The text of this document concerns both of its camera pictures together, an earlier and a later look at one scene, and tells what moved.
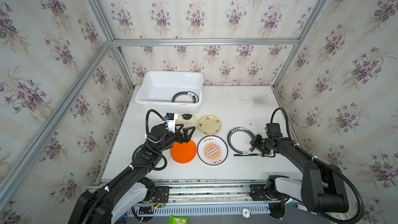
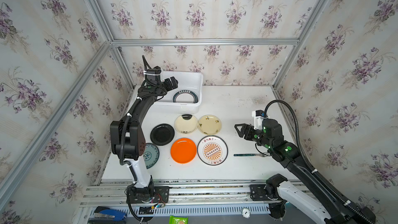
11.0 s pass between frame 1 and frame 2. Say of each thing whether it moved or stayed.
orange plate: stayed
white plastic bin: stayed
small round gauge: stayed
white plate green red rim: moved
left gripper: moved
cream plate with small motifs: stayed
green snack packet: stayed
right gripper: moved
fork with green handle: stayed
